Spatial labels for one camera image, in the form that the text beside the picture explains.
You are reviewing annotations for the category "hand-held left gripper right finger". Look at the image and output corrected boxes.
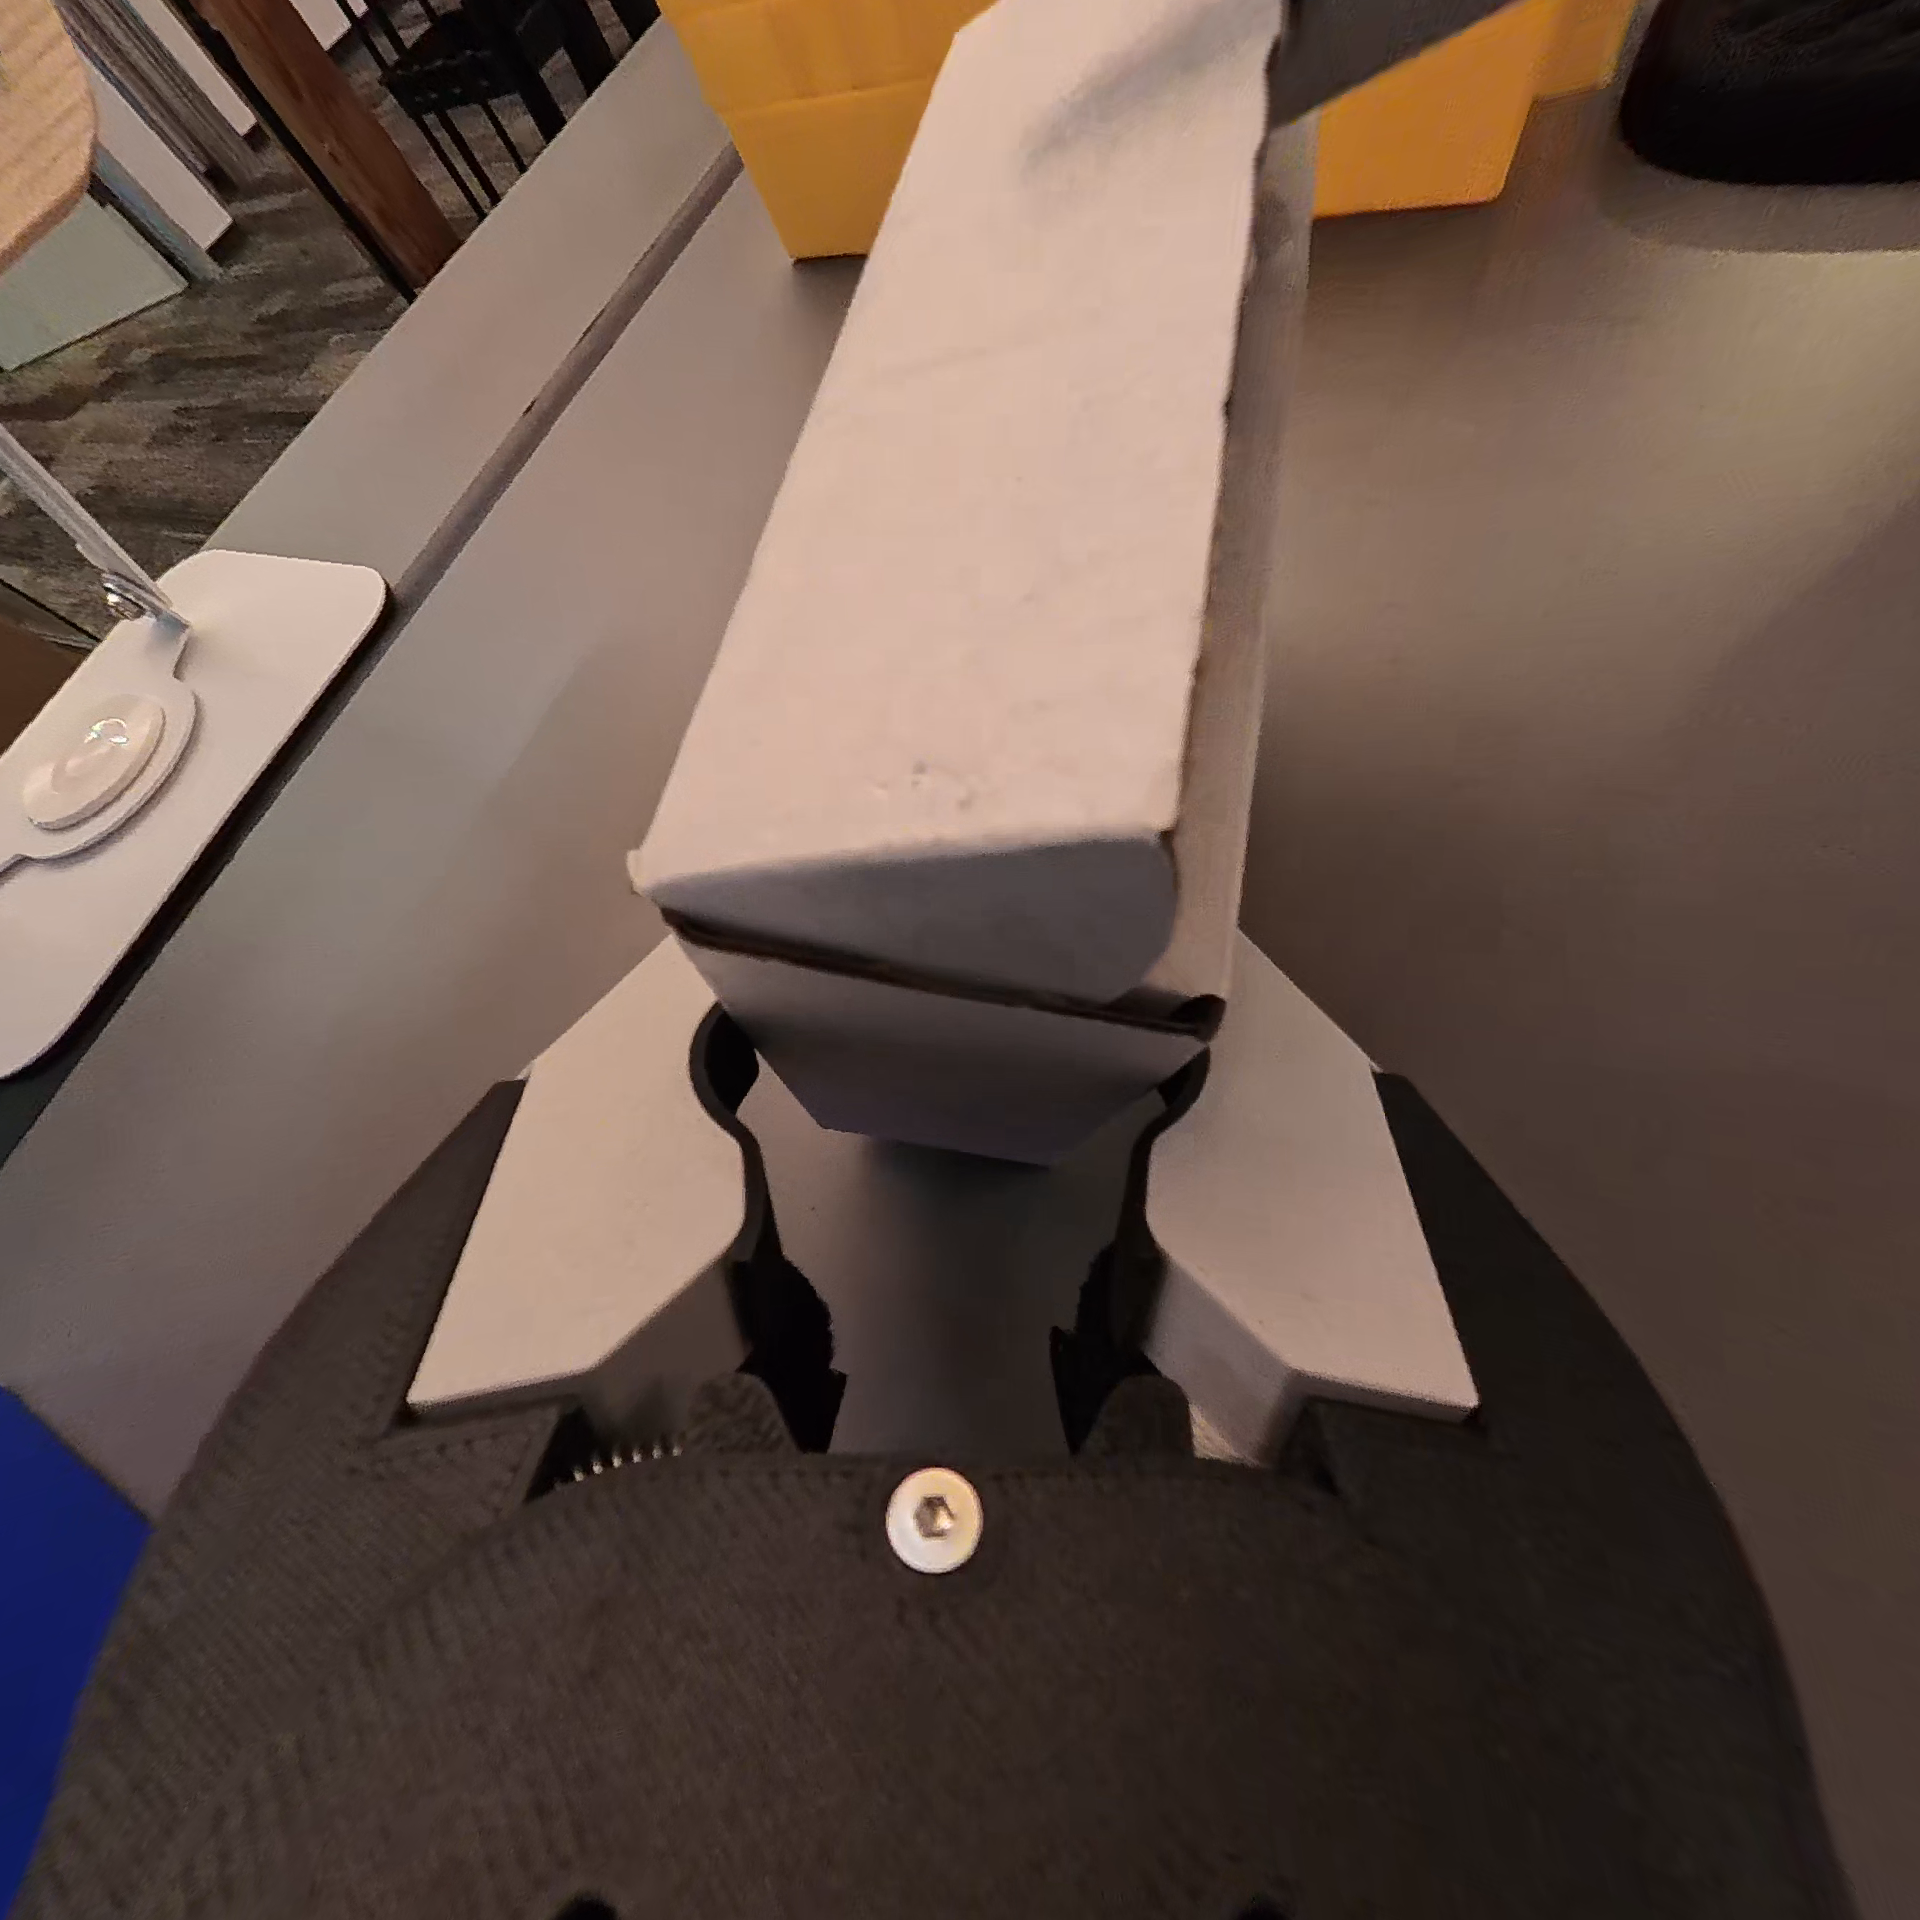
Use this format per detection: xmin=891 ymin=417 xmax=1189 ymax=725
xmin=1053 ymin=927 xmax=1482 ymax=1469

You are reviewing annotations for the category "black metal rack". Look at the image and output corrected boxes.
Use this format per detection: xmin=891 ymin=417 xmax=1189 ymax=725
xmin=159 ymin=0 xmax=663 ymax=306

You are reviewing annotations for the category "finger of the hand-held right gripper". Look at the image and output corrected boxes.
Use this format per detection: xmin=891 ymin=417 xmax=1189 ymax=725
xmin=1273 ymin=0 xmax=1564 ymax=132

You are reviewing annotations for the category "brown wooden beam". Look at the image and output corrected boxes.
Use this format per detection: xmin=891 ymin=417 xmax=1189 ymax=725
xmin=197 ymin=0 xmax=465 ymax=284

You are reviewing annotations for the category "black quilted wrist rest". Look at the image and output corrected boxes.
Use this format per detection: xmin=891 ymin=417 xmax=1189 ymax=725
xmin=1618 ymin=0 xmax=1920 ymax=193

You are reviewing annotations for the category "white cardboard mailer box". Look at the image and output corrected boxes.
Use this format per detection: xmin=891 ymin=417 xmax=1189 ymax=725
xmin=629 ymin=0 xmax=1326 ymax=1171

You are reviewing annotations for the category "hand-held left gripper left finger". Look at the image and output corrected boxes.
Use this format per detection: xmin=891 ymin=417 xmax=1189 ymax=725
xmin=409 ymin=961 xmax=837 ymax=1448

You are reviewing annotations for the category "blue plastic bin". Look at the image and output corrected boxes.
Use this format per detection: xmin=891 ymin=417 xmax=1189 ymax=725
xmin=0 ymin=1380 xmax=159 ymax=1866

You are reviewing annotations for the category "yellow plastic bin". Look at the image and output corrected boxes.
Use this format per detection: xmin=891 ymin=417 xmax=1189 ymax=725
xmin=661 ymin=0 xmax=1643 ymax=260

